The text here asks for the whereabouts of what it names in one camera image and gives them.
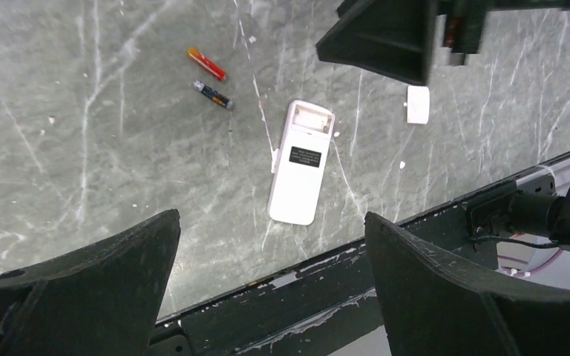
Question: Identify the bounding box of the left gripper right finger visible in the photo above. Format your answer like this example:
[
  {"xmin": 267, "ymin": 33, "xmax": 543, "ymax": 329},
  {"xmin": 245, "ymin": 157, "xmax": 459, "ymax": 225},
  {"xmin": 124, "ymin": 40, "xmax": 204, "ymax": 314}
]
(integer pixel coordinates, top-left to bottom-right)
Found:
[{"xmin": 365, "ymin": 212, "xmax": 570, "ymax": 355}]

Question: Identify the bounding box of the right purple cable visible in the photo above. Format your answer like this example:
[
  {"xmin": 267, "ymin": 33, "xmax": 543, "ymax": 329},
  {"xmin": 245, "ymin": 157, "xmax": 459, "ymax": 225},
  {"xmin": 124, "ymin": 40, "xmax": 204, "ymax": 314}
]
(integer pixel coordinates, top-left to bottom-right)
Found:
[{"xmin": 501, "ymin": 248, "xmax": 564, "ymax": 279}]

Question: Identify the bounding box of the red AAA battery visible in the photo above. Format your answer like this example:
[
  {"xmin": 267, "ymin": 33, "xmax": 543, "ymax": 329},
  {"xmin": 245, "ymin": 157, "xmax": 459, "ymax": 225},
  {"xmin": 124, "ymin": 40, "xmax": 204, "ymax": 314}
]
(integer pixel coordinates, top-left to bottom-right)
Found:
[{"xmin": 186, "ymin": 47, "xmax": 227, "ymax": 82}]

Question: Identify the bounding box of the white remote control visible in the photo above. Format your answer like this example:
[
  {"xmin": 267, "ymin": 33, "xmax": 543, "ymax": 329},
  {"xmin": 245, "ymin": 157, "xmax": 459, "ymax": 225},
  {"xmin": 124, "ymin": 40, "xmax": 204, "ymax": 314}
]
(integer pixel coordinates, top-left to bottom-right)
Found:
[{"xmin": 267, "ymin": 99, "xmax": 335, "ymax": 225}]

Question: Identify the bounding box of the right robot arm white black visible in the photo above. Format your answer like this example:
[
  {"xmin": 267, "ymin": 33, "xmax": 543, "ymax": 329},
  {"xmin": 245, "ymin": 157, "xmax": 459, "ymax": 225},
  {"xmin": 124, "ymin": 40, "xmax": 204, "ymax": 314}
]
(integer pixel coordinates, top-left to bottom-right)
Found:
[{"xmin": 316, "ymin": 1, "xmax": 570, "ymax": 251}]

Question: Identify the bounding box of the white battery cover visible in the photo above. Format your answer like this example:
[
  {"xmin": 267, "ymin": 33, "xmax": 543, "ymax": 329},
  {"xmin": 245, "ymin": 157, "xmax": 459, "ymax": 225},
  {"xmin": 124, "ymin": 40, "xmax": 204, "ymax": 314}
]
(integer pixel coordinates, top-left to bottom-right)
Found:
[{"xmin": 404, "ymin": 85, "xmax": 430, "ymax": 125}]

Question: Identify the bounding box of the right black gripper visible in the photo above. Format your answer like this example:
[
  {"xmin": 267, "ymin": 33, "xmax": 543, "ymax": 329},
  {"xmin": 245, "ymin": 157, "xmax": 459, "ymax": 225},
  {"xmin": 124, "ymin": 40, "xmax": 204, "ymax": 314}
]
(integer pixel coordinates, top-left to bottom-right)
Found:
[{"xmin": 315, "ymin": 0, "xmax": 570, "ymax": 86}]

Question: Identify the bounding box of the black base frame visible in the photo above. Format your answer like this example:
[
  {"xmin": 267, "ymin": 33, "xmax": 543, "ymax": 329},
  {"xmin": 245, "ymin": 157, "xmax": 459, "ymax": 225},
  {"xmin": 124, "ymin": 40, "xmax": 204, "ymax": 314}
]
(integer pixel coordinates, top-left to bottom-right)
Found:
[{"xmin": 148, "ymin": 152, "xmax": 570, "ymax": 355}]

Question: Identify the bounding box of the black AAA battery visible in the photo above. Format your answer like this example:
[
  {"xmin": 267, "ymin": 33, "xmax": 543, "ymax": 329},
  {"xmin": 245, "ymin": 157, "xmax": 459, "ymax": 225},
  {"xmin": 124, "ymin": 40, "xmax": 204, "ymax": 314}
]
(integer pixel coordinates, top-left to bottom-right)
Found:
[{"xmin": 192, "ymin": 80, "xmax": 234, "ymax": 111}]

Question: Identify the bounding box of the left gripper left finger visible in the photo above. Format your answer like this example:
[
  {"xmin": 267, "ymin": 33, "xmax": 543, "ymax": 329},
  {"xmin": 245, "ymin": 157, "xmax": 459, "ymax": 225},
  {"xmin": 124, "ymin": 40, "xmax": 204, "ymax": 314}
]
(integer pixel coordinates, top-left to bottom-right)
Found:
[{"xmin": 0, "ymin": 209, "xmax": 180, "ymax": 355}]

